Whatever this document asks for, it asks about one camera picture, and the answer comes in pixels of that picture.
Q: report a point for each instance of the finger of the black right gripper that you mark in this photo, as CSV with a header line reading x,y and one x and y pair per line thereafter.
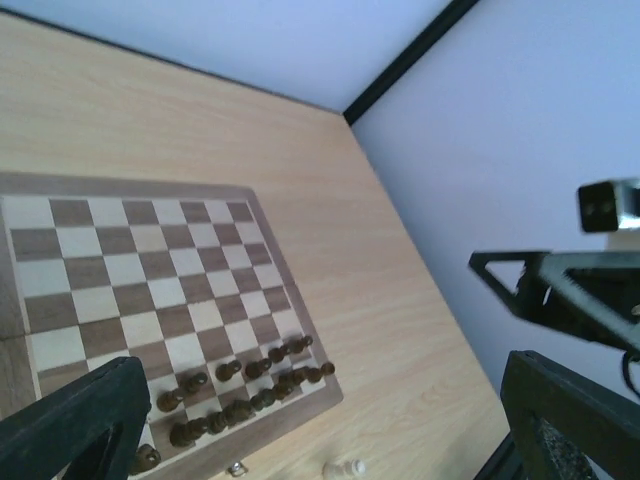
x,y
590,295

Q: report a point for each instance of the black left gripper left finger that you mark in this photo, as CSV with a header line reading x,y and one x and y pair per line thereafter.
x,y
89,429

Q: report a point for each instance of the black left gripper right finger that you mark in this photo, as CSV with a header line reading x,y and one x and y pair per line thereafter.
x,y
561,421

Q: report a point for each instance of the dark chess rook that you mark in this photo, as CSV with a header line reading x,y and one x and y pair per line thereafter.
x,y
146,458

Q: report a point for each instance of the wooden chess board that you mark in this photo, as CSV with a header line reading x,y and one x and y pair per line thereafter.
x,y
187,278

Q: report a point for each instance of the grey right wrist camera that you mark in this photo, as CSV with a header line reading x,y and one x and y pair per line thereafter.
x,y
609,206

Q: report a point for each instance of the dark chess pawn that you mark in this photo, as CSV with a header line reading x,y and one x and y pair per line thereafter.
x,y
170,400

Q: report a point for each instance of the white chess pawn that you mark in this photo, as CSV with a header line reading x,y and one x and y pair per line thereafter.
x,y
350,469

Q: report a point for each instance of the metal board clasp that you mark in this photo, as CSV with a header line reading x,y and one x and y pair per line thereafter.
x,y
237,469

